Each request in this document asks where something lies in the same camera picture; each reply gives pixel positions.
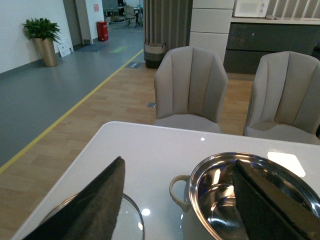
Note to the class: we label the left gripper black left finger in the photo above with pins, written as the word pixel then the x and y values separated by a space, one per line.
pixel 109 181

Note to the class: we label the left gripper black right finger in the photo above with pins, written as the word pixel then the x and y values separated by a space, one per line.
pixel 266 212

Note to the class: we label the glass pot lid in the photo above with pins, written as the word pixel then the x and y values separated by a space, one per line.
pixel 130 220

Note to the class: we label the cream pot with steel rim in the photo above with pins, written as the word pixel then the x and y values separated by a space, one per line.
pixel 209 204

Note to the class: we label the gold plant pot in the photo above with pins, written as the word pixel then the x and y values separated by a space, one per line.
pixel 47 51

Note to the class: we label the right beige upholstered chair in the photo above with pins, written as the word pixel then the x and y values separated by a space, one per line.
pixel 285 99

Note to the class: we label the beige upholstered chair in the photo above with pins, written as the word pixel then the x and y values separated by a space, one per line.
pixel 190 86
pixel 285 99

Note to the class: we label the left beige upholstered chair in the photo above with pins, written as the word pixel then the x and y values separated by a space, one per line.
pixel 190 86

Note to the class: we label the white sign board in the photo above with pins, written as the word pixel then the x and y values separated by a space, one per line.
pixel 64 47

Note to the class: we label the dark grey kitchen counter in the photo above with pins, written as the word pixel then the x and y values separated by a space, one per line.
pixel 248 42

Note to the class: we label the woven laundry basket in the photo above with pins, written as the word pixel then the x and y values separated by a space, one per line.
pixel 153 54

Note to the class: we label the red cabinet box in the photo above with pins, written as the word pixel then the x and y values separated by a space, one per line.
pixel 102 31

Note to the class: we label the green potted plant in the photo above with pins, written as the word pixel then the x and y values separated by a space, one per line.
pixel 42 28

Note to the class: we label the white microwave oven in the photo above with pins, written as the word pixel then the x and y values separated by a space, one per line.
pixel 250 8

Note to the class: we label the grey office chair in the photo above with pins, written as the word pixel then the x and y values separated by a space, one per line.
pixel 129 15

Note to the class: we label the grey curtain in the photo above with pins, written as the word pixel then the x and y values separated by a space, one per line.
pixel 167 21

